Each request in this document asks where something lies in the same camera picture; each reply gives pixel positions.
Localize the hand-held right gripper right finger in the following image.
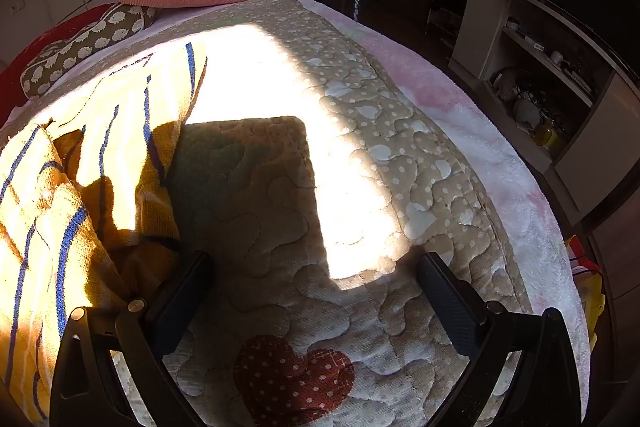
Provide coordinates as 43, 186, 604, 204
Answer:
419, 252, 583, 427

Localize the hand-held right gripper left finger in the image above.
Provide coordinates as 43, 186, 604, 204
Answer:
50, 251, 213, 427

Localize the yellow blue-striped knit sweater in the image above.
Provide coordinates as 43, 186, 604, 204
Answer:
0, 41, 208, 423

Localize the yellow bag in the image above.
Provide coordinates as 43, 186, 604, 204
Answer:
565, 234, 608, 353

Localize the beige quilted heart bedspread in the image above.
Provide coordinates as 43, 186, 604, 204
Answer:
0, 0, 533, 427

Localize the yellow glass jar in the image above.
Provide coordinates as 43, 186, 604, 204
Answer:
532, 122, 559, 148

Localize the brown hedgehog print pillow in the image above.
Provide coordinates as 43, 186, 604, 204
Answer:
20, 4, 158, 100

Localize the red blanket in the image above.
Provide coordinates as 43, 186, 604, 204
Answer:
0, 4, 116, 128

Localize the white shelf cabinet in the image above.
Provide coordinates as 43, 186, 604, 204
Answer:
447, 0, 640, 228

